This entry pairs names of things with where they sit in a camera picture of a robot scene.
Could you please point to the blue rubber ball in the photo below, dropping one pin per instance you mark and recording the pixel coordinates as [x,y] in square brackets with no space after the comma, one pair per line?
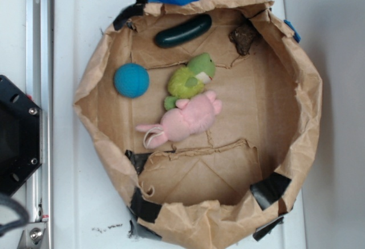
[131,80]

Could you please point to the pink plush bunny toy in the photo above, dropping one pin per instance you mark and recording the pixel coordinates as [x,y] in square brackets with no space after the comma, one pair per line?
[190,116]

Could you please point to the brown paper bag container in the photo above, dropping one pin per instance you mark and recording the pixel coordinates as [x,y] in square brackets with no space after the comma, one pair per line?
[216,188]

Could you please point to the green plush frog toy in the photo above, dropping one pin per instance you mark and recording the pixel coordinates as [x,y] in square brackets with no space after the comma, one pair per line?
[190,80]

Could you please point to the dark green cucumber toy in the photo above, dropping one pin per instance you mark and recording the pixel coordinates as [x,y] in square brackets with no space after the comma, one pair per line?
[184,32]

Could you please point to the brown rock-like lump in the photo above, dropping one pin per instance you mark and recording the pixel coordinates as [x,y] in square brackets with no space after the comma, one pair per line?
[243,37]

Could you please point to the white plastic tray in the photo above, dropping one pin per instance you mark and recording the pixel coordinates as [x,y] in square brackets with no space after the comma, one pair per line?
[86,210]

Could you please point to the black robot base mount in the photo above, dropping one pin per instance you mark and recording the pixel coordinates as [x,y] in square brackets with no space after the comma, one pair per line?
[20,137]

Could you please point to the aluminium extrusion rail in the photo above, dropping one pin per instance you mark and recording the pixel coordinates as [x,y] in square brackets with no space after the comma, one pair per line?
[39,86]

